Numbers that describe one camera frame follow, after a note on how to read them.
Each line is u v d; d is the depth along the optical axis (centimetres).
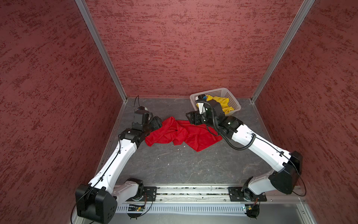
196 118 64
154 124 70
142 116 58
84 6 71
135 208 72
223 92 115
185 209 77
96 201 37
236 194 74
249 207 71
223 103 110
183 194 76
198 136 95
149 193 74
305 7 71
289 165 41
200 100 64
